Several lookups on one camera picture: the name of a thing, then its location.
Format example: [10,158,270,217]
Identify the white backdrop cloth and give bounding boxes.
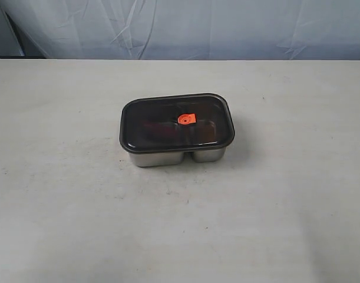
[0,1,360,60]

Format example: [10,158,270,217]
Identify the dark transparent box lid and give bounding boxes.
[119,93,235,154]

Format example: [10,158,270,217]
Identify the yellow cheese wedge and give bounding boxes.
[196,121,217,144]

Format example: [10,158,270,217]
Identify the red sausage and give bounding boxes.
[143,121,179,139]

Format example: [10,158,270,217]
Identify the stainless steel lunch box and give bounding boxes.
[129,147,226,167]

